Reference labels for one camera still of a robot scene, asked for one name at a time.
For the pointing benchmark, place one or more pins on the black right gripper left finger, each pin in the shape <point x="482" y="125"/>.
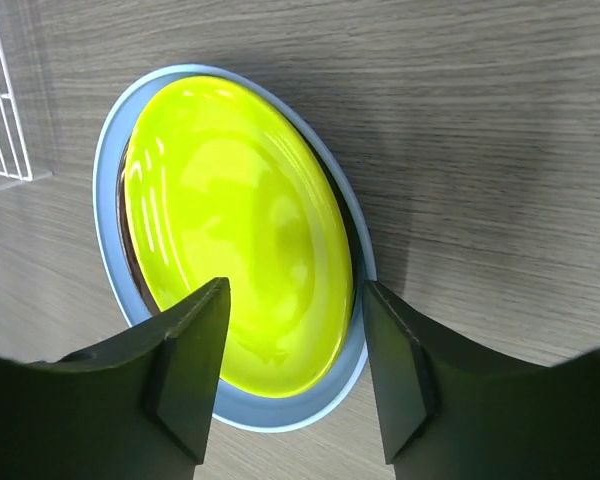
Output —
<point x="137" y="405"/>

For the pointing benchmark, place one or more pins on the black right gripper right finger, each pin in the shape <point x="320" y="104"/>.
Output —
<point x="451" y="408"/>

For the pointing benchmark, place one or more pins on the light blue plate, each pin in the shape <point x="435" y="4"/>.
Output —
<point x="232" y="405"/>

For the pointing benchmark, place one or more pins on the yellow patterned plate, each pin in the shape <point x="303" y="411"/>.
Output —
<point x="127" y="250"/>

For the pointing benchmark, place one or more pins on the lime green plate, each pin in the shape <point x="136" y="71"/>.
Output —
<point x="218" y="183"/>

